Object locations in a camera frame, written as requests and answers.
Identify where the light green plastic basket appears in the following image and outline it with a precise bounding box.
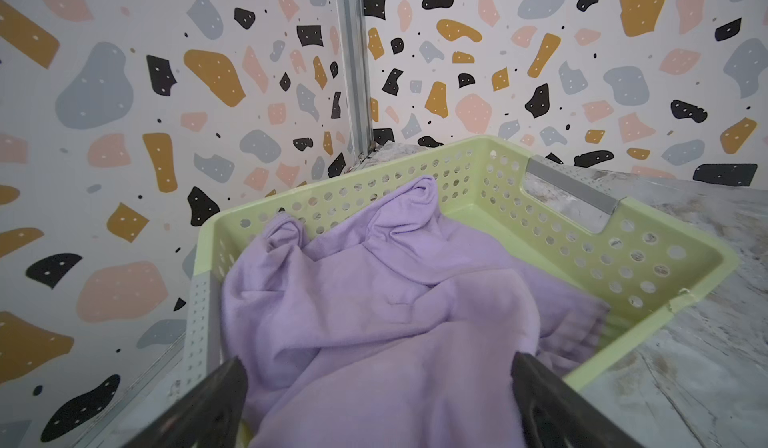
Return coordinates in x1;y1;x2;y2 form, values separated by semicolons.
177;137;738;402

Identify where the aluminium corner post left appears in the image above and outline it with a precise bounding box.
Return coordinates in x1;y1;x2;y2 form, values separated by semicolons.
337;0;375;161

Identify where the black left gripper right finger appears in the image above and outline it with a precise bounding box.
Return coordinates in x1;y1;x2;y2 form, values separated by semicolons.
511;353;639;448

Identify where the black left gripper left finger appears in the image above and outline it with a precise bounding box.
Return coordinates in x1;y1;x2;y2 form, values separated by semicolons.
127;357;248;448

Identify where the lilac t-shirt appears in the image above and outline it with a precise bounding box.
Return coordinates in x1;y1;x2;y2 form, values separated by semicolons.
221;177;609;447

